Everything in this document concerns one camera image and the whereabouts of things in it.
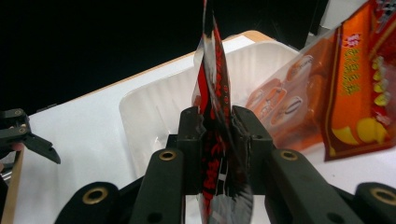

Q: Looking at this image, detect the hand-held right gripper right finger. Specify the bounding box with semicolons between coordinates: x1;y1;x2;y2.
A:
231;105;276;196

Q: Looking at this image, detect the white plastic container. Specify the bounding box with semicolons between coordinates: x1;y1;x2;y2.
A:
118;40;301;179

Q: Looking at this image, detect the orange sausage snack packet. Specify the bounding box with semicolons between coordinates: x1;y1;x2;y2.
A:
244;0;396;162

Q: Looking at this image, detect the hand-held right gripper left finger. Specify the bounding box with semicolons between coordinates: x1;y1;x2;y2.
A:
165;106;205;195

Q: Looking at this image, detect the red and black snack packet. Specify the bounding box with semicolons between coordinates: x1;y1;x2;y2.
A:
191;0;255;224

